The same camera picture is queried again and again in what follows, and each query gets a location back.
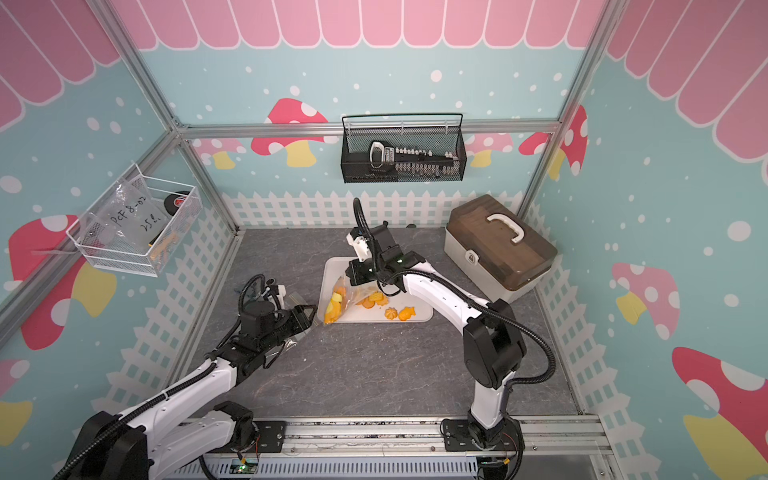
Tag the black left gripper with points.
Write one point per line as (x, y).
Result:
(299, 318)

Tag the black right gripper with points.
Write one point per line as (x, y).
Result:
(355, 276)

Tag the ziploc bag with yellow snack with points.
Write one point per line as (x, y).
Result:
(343, 304)

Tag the clear ziploc bag of cookies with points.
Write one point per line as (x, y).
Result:
(291, 300)

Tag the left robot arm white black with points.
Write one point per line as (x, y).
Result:
(184, 421)

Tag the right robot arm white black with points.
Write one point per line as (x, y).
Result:
(498, 351)

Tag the labelled clear plastic bag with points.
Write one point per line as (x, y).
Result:
(128, 217)

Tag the yellow square cracker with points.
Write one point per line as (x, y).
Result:
(377, 297)

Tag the flower shaped cookie on tray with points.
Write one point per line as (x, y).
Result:
(390, 313)

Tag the white plastic tray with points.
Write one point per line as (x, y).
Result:
(336, 266)

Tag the orange fish shaped cookie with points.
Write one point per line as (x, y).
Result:
(406, 313)

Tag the socket set in basket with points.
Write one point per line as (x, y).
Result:
(402, 163)

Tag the white box brown lid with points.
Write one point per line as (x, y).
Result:
(501, 254)

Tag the black tape roll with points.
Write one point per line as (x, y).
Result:
(173, 202)

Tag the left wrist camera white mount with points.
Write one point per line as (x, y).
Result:
(275, 293)

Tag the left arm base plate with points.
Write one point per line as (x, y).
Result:
(260, 437)

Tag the black wire mesh basket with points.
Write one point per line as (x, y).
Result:
(439, 132)

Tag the white wire basket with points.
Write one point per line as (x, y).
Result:
(83, 231)

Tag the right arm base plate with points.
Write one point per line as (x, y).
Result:
(466, 435)

